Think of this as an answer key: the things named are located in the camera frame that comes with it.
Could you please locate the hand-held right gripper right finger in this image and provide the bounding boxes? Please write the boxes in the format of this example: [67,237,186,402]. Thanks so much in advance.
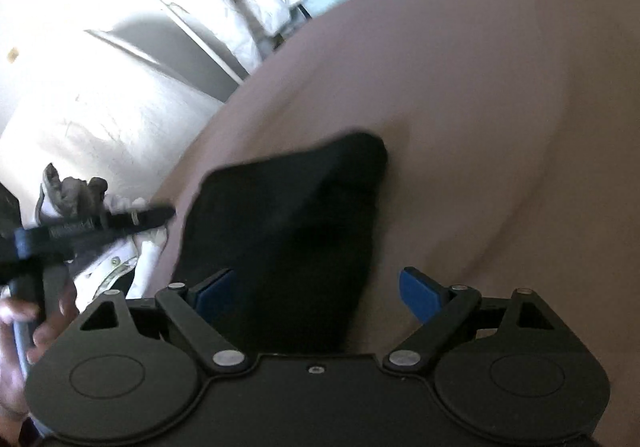
[383,266,557,374]

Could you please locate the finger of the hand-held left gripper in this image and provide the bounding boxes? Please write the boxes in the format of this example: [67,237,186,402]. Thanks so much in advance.
[99,206,177,234]

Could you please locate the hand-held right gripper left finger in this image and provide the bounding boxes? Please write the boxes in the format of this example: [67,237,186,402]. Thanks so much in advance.
[79,268,249,375]

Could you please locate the black garment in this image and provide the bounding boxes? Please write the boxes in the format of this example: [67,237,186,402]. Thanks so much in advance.
[172,128,390,355]

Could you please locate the white clothes pile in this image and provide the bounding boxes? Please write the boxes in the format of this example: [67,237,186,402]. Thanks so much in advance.
[75,194,170,304]

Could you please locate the person's left hand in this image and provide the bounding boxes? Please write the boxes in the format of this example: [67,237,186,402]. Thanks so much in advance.
[0,277,79,423]

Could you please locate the grey cloth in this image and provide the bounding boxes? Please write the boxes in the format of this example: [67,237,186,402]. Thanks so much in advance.
[35,163,110,224]

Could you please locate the white wardrobe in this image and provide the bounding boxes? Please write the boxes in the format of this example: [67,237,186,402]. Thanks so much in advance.
[0,0,261,210]

